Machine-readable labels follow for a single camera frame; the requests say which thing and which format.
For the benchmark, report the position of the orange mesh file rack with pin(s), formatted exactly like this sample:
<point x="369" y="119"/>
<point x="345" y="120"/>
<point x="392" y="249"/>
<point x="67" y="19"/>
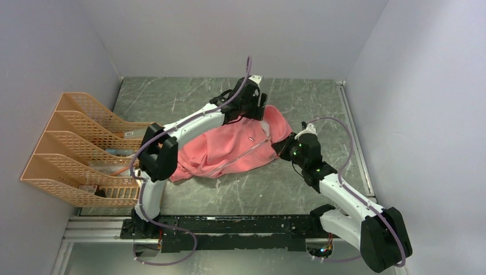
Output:
<point x="70" y="162"/>

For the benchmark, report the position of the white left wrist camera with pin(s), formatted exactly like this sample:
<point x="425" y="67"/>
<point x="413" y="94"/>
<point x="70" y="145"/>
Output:
<point x="256" y="79"/>

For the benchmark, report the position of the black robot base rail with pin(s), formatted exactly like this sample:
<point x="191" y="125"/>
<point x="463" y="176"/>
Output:
<point x="177" y="233"/>

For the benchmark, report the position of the pink zip-up jacket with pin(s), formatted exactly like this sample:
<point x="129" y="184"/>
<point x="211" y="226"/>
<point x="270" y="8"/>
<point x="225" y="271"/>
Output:
<point x="233" y="148"/>

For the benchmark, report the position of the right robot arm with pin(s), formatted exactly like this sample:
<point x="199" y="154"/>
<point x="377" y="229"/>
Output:
<point x="378" y="233"/>

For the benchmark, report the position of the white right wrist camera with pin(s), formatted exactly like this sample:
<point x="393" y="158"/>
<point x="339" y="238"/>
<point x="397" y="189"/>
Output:
<point x="307" y="128"/>

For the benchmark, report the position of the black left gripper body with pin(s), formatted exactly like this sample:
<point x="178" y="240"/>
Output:
<point x="252" y="110"/>

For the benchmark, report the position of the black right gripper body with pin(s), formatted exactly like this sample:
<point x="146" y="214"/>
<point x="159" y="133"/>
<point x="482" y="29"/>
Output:
<point x="289" y="148"/>

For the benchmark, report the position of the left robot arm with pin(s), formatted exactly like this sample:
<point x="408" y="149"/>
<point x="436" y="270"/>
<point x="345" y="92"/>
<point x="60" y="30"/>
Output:
<point x="157" y="158"/>

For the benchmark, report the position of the aluminium table frame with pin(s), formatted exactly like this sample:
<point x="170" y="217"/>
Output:
<point x="107" y="230"/>

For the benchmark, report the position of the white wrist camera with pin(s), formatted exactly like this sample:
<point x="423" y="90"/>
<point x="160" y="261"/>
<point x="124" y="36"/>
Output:
<point x="256" y="79"/>
<point x="307" y="128"/>

